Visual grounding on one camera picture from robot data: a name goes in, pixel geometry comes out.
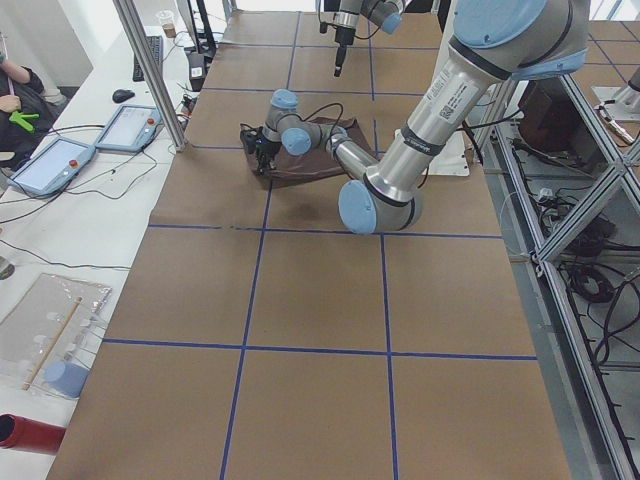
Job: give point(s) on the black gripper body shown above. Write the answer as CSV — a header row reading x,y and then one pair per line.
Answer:
x,y
343,36
268,149

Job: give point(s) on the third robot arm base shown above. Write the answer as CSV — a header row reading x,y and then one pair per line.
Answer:
x,y
619,103

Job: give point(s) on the far teach pendant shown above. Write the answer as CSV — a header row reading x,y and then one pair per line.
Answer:
x,y
130,129

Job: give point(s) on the blue plastic cup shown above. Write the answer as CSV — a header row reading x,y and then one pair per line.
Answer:
x,y
66,377

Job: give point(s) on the aluminium frame rack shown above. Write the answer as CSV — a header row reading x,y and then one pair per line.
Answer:
x,y
570,215

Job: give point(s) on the seated person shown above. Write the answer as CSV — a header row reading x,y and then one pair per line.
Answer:
x,y
27,114

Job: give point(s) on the wooden stick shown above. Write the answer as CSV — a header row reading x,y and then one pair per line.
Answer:
x,y
51,345

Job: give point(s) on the drink cup with lid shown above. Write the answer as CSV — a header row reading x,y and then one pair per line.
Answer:
x,y
166,20

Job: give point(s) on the teach pendant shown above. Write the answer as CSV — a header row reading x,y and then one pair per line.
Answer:
x,y
52,168
130,129

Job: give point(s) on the red cylinder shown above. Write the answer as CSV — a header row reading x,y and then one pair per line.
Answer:
x,y
28,435

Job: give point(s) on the dark brown t-shirt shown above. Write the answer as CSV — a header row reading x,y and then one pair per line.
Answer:
x,y
310,167

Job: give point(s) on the aluminium frame post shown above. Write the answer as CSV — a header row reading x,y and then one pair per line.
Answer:
x,y
136,35

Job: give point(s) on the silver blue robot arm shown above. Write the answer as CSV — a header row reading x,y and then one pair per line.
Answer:
x,y
386,15
491,42

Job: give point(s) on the black computer mouse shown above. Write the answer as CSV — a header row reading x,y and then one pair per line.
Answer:
x,y
122,95

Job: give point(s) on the near teach pendant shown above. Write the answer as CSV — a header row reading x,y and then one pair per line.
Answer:
x,y
52,168

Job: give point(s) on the clear plastic sheet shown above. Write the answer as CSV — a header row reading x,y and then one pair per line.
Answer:
x,y
27,329

